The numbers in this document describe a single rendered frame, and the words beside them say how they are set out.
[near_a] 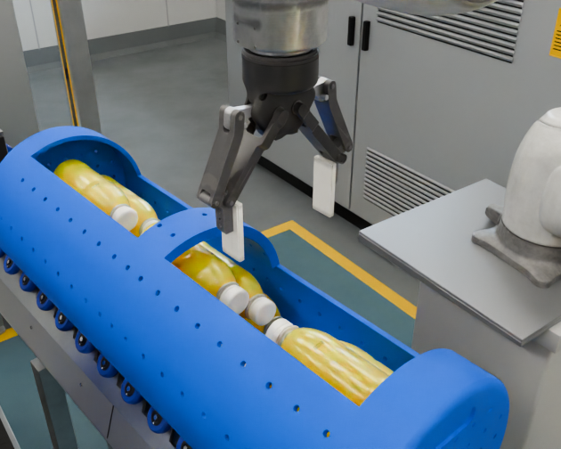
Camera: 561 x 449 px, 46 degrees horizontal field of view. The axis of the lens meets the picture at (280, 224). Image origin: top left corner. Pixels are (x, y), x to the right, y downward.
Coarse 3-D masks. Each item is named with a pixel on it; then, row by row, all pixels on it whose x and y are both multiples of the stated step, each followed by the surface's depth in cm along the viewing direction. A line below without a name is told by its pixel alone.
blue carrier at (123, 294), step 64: (64, 128) 118; (0, 192) 111; (64, 192) 101; (64, 256) 96; (128, 256) 88; (256, 256) 103; (128, 320) 84; (192, 320) 78; (320, 320) 98; (192, 384) 75; (256, 384) 70; (320, 384) 66; (384, 384) 65; (448, 384) 64; (192, 448) 81; (256, 448) 68; (320, 448) 63; (384, 448) 60; (448, 448) 66
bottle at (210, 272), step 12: (192, 252) 92; (204, 252) 92; (180, 264) 91; (192, 264) 90; (204, 264) 89; (216, 264) 90; (192, 276) 89; (204, 276) 88; (216, 276) 88; (228, 276) 89; (204, 288) 88; (216, 288) 88
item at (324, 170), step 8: (320, 160) 75; (328, 160) 74; (320, 168) 75; (328, 168) 74; (320, 176) 76; (328, 176) 75; (320, 184) 76; (328, 184) 75; (320, 192) 77; (328, 192) 76; (320, 200) 77; (328, 200) 76; (320, 208) 78; (328, 208) 77
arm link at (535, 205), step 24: (552, 120) 107; (528, 144) 110; (552, 144) 106; (528, 168) 110; (552, 168) 107; (528, 192) 111; (552, 192) 107; (504, 216) 119; (528, 216) 113; (552, 216) 109; (528, 240) 115; (552, 240) 113
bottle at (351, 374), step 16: (288, 336) 79; (304, 336) 77; (320, 336) 77; (288, 352) 77; (304, 352) 75; (320, 352) 75; (336, 352) 74; (352, 352) 75; (320, 368) 74; (336, 368) 73; (352, 368) 72; (368, 368) 72; (336, 384) 72; (352, 384) 71; (368, 384) 70; (352, 400) 70
